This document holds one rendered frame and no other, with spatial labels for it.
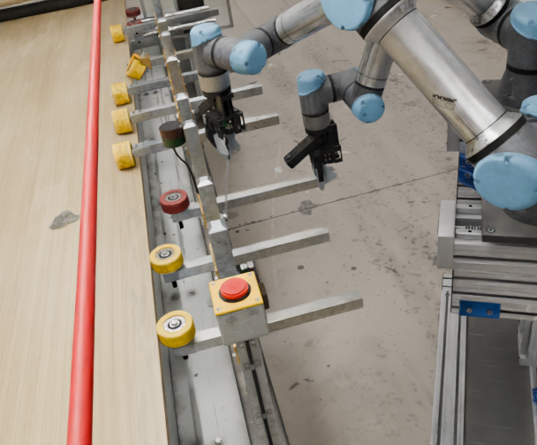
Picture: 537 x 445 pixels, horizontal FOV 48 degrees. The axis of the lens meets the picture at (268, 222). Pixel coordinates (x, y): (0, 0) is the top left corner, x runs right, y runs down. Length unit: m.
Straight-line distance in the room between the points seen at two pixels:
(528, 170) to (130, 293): 0.88
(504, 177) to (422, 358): 1.38
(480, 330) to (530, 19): 1.05
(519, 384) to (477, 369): 0.13
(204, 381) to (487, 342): 1.02
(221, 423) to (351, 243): 1.57
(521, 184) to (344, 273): 1.71
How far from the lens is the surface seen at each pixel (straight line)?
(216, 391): 1.53
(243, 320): 0.86
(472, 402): 2.00
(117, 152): 1.88
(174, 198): 1.70
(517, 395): 2.03
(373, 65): 1.49
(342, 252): 2.81
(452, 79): 1.08
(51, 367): 1.34
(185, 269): 1.52
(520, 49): 1.65
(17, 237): 1.78
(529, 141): 1.09
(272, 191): 1.73
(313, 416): 2.21
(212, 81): 1.48
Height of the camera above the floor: 1.80
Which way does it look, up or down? 36 degrees down
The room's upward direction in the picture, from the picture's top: 10 degrees counter-clockwise
